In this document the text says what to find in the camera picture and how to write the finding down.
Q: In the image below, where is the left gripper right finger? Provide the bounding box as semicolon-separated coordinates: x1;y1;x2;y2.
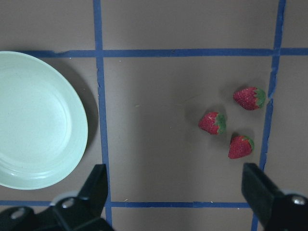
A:
241;163;308;231

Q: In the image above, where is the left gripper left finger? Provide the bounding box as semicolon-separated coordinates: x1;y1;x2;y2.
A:
0;164;113;231

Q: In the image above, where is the light green plate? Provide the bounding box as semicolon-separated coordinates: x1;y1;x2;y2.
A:
0;51;88;190

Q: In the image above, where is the red strawberry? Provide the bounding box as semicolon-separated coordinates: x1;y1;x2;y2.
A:
233;87;266;111
228;135;255;159
198;112;226;135

